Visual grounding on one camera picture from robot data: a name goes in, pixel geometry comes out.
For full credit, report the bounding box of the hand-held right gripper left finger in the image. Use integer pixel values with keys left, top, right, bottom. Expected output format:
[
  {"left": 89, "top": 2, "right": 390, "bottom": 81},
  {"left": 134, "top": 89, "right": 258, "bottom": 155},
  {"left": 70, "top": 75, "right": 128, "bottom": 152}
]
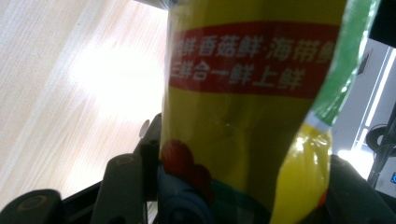
[{"left": 90, "top": 113, "right": 163, "bottom": 224}]

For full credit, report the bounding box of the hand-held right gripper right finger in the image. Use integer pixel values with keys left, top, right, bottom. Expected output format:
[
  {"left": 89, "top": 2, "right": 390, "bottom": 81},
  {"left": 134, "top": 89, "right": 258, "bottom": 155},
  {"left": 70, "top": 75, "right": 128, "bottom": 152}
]
[{"left": 325, "top": 154, "right": 396, "bottom": 224}]

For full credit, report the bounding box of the yellow pouch with green cap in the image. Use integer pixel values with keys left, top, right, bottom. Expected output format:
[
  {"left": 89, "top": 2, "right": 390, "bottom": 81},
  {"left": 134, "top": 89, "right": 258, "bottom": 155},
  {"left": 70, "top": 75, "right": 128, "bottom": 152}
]
[{"left": 157, "top": 0, "right": 382, "bottom": 224}]

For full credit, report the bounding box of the black metal stand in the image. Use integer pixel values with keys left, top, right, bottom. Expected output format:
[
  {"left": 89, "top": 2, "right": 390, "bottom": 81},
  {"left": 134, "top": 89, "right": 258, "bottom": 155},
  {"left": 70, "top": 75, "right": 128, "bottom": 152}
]
[{"left": 365, "top": 102, "right": 396, "bottom": 189}]

